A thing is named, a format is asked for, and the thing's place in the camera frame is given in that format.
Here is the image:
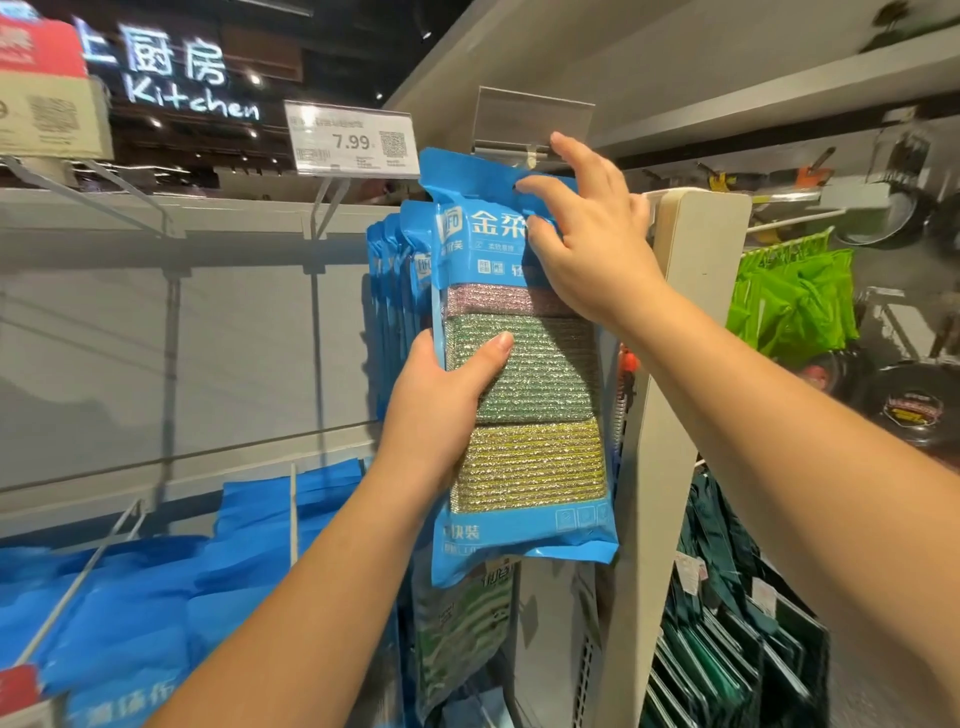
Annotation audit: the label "white lit wall sign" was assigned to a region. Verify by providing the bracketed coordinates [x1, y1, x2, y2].
[72, 15, 264, 129]

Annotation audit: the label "red white price tag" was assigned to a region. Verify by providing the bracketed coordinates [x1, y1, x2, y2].
[0, 663, 59, 728]
[0, 15, 117, 162]

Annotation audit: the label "blue steel-cloth packets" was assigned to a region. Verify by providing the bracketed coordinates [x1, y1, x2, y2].
[180, 457, 369, 662]

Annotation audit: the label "hanging bright green bags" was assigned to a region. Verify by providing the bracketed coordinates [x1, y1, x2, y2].
[727, 228, 861, 369]

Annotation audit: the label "person's right forearm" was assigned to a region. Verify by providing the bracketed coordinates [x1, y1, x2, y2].
[622, 285, 960, 728]

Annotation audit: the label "blue cloth packets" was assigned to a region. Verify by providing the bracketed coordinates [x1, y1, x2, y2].
[0, 532, 204, 728]

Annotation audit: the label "blue green scouring pad packet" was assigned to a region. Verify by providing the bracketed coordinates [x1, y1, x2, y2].
[417, 145, 620, 590]

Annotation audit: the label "hung scouring pad packet bunch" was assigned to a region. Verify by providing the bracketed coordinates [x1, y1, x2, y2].
[364, 199, 444, 452]

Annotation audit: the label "metal peg hook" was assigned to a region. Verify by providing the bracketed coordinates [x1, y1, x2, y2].
[307, 172, 354, 242]
[282, 465, 302, 564]
[0, 150, 174, 242]
[15, 502, 144, 662]

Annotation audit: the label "hanging red clip strip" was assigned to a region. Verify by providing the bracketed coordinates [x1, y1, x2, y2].
[615, 348, 641, 419]

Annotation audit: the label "clear grey price tag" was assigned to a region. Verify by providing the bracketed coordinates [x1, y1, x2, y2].
[469, 85, 597, 159]

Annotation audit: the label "person's right hand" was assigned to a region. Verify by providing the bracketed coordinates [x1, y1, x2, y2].
[514, 130, 672, 327]

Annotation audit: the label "clear packets with green print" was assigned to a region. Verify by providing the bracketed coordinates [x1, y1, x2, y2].
[405, 555, 519, 728]

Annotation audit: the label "dark green goods pile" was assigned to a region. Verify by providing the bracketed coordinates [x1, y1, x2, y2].
[637, 465, 834, 728]

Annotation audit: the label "person's left hand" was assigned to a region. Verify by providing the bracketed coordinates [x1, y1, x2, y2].
[372, 327, 518, 500]

